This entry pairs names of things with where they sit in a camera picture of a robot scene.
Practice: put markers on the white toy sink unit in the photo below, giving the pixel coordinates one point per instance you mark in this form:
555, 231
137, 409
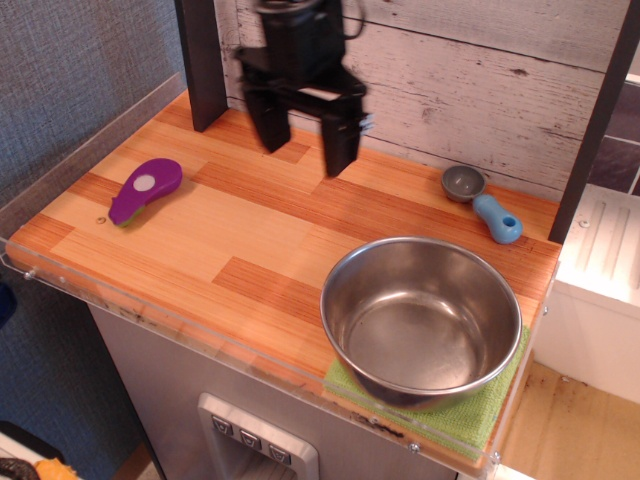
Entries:
590, 332

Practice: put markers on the orange object bottom left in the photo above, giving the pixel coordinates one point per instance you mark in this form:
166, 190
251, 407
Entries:
53, 469

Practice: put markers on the dark right post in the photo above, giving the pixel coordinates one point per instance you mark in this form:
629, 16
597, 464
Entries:
619, 66

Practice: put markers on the green cloth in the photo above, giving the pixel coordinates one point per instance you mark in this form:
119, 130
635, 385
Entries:
464, 424

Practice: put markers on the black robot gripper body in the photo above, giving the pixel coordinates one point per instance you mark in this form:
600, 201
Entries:
300, 67

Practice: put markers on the purple toy eggplant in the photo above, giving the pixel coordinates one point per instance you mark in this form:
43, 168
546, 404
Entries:
152, 180

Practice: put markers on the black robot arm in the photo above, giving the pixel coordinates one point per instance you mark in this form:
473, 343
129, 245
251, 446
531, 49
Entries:
300, 5

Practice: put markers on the clear acrylic guard rail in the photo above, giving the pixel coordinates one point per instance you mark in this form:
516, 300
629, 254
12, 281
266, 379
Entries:
266, 322

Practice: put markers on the stainless steel bowl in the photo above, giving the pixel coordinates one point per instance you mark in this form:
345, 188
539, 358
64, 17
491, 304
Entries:
416, 321

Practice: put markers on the blue spoon with grey bowl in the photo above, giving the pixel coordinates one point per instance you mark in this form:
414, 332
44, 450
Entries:
465, 184

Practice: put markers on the grey toy fridge cabinet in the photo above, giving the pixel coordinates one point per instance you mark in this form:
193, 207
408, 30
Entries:
207, 420

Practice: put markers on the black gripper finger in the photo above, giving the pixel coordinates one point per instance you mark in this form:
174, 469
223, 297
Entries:
342, 127
270, 118

